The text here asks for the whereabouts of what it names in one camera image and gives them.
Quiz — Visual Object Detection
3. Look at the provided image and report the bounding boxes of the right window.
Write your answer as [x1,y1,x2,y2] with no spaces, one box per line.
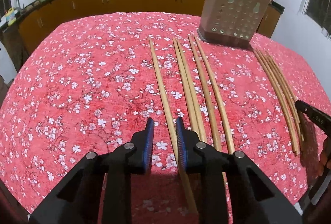
[306,0,331,37]

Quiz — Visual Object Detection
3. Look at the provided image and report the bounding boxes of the person hand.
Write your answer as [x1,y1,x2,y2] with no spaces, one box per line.
[317,138,331,176]

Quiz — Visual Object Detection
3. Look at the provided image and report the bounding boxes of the red floral tablecloth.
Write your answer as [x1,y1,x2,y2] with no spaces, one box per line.
[1,13,325,223]

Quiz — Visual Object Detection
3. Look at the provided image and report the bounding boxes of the yellow detergent bottle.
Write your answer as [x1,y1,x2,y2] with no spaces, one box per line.
[6,8,16,26]

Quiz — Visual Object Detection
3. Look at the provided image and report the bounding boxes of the beige perforated utensil holder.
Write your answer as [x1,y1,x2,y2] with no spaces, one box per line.
[198,0,270,50]

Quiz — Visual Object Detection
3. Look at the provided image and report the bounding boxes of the lower wooden kitchen cabinets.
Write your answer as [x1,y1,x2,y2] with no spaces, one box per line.
[18,0,273,52]

